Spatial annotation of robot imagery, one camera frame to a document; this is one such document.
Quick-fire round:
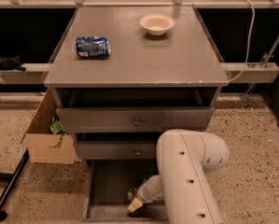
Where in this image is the black floor stand bar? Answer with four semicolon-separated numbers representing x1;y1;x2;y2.
0;150;29;221

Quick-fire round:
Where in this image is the black object on rail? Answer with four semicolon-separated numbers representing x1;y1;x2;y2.
0;56;26;71

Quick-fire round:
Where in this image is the cardboard box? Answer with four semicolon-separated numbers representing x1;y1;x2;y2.
25;90;76;164

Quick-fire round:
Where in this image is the white paper bowl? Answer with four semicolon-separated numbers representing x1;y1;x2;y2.
139;14;174;36

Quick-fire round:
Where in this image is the grey middle drawer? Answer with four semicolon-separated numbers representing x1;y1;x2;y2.
74;141;156;160

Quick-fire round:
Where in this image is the metal diagonal brace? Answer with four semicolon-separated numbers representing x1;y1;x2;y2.
258;35;279;68

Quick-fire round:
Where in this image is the blue pepsi can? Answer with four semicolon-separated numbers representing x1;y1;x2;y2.
76;36;111;58

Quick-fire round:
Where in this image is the grey top drawer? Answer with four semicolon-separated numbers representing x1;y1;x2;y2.
57;107;215;133

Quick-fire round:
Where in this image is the green 7up can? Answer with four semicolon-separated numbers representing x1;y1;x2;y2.
127;188;138;202

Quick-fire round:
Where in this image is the grey bottom drawer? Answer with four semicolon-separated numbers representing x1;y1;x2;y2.
82;160;169;224

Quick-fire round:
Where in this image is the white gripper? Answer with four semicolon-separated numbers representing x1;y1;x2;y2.
128;175;164;213

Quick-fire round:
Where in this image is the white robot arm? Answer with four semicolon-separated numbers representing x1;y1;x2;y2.
128;129;230;224

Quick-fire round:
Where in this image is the grey drawer cabinet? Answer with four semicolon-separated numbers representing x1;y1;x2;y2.
43;6;230;170

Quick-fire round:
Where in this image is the white cable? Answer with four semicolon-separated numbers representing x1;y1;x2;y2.
227;0;256;83

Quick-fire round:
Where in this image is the grey drawer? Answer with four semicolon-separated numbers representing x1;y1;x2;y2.
57;107;215;133
74;141;156;160
82;160;169;224

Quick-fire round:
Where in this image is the green snack bag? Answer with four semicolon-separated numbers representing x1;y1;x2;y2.
49;117;65;134

